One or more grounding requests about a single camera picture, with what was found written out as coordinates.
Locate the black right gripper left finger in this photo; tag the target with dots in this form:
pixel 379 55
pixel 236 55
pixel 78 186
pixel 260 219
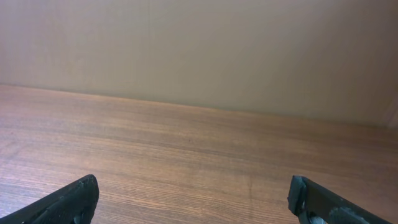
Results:
pixel 73 203

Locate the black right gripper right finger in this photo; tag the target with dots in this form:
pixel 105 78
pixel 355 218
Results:
pixel 312 203

